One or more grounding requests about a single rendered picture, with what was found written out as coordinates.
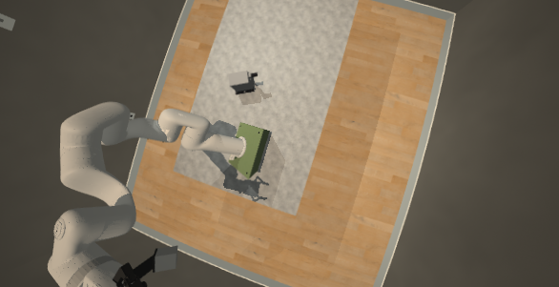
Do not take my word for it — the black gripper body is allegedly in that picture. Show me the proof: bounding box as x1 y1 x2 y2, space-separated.
77 260 122 287

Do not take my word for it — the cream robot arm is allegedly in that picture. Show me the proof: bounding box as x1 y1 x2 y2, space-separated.
48 102 246 287

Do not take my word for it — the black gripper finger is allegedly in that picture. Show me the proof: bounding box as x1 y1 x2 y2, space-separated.
113 262 147 287

